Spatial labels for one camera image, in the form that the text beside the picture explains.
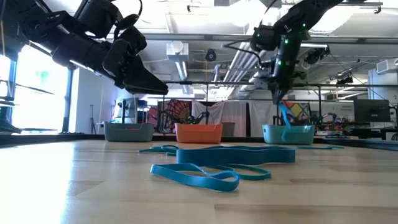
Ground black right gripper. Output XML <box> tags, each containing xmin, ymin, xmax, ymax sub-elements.
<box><xmin>269</xmin><ymin>58</ymin><xmax>296</xmax><ymax>105</ymax></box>

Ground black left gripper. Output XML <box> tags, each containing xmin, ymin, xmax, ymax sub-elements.
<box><xmin>102</xmin><ymin>39</ymin><xmax>169</xmax><ymax>96</ymax></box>

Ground grey plastic basket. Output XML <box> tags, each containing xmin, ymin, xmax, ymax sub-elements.
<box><xmin>103</xmin><ymin>121</ymin><xmax>155</xmax><ymax>143</ymax></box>

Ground wide dark blue rubber band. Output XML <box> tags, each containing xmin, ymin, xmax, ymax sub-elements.
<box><xmin>176</xmin><ymin>146</ymin><xmax>297</xmax><ymax>166</ymax></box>

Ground light blue rubber band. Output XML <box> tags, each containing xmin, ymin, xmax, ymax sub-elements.
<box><xmin>149</xmin><ymin>162</ymin><xmax>241</xmax><ymax>193</ymax></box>

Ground white curtain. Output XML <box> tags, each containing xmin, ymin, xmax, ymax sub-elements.
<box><xmin>223</xmin><ymin>100</ymin><xmax>283</xmax><ymax>138</ymax></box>

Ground black monitor stand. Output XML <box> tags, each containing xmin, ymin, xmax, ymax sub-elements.
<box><xmin>117</xmin><ymin>97</ymin><xmax>147</xmax><ymax>124</ymax></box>

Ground teal plastic basket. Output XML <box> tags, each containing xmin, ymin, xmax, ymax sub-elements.
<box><xmin>262</xmin><ymin>124</ymin><xmax>316</xmax><ymax>145</ymax></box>

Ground white ceiling box unit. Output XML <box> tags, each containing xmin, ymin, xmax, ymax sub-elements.
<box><xmin>165</xmin><ymin>40</ymin><xmax>190</xmax><ymax>62</ymax></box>

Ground white ceiling pipes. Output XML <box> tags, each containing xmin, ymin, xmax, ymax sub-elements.
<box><xmin>222</xmin><ymin>40</ymin><xmax>268</xmax><ymax>83</ymax></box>

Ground black ceiling spotlight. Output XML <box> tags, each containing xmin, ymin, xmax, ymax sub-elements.
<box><xmin>303</xmin><ymin>45</ymin><xmax>331</xmax><ymax>67</ymax></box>
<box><xmin>336</xmin><ymin>75</ymin><xmax>354</xmax><ymax>86</ymax></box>

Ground grey trash bin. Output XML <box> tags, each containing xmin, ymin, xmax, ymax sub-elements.
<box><xmin>221</xmin><ymin>121</ymin><xmax>237</xmax><ymax>138</ymax></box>

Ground thin black tripod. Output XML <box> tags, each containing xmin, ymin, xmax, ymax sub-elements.
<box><xmin>89</xmin><ymin>103</ymin><xmax>98</xmax><ymax>135</ymax></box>

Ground white hanging cloth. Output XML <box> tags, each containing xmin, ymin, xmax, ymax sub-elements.
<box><xmin>190</xmin><ymin>99</ymin><xmax>225</xmax><ymax>126</ymax></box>

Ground orange plastic basket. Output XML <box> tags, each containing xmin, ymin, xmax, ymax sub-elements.
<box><xmin>174</xmin><ymin>123</ymin><xmax>224</xmax><ymax>144</ymax></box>

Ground black window pillar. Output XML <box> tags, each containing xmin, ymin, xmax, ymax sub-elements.
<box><xmin>61</xmin><ymin>67</ymin><xmax>76</xmax><ymax>134</ymax></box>

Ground black monitor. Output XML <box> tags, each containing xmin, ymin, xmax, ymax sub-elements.
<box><xmin>353</xmin><ymin>98</ymin><xmax>392</xmax><ymax>123</ymax></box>

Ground black ceiling track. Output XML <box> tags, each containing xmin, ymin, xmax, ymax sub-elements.
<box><xmin>338</xmin><ymin>1</ymin><xmax>384</xmax><ymax>15</ymax></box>

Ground colourful geometric wall hanging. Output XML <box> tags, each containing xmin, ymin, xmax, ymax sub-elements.
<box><xmin>281</xmin><ymin>100</ymin><xmax>312</xmax><ymax>121</ymax></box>

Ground web patterned wall hanging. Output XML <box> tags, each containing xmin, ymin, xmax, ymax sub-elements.
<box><xmin>159</xmin><ymin>98</ymin><xmax>193</xmax><ymax>126</ymax></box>

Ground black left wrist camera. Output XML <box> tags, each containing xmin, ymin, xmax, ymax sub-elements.
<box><xmin>119</xmin><ymin>26</ymin><xmax>148</xmax><ymax>56</ymax></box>

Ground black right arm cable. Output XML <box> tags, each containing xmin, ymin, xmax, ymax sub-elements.
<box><xmin>223</xmin><ymin>42</ymin><xmax>264</xmax><ymax>65</ymax></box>

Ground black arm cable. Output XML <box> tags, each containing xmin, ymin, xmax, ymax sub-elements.
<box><xmin>112</xmin><ymin>0</ymin><xmax>144</xmax><ymax>41</ymax></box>
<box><xmin>223</xmin><ymin>42</ymin><xmax>264</xmax><ymax>65</ymax></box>

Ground black metal rack frame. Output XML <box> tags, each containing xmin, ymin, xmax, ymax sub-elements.
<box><xmin>162</xmin><ymin>80</ymin><xmax>323</xmax><ymax>138</ymax></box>

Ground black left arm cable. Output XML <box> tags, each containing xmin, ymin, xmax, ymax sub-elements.
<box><xmin>112</xmin><ymin>0</ymin><xmax>144</xmax><ymax>41</ymax></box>

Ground black ceiling cable reel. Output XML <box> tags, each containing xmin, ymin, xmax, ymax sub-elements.
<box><xmin>205</xmin><ymin>48</ymin><xmax>218</xmax><ymax>63</ymax></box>

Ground grey ceiling rail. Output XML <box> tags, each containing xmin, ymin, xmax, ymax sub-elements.
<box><xmin>141</xmin><ymin>32</ymin><xmax>398</xmax><ymax>45</ymax></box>

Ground white wall air unit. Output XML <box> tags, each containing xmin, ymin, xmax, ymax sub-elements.
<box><xmin>368</xmin><ymin>57</ymin><xmax>398</xmax><ymax>101</ymax></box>

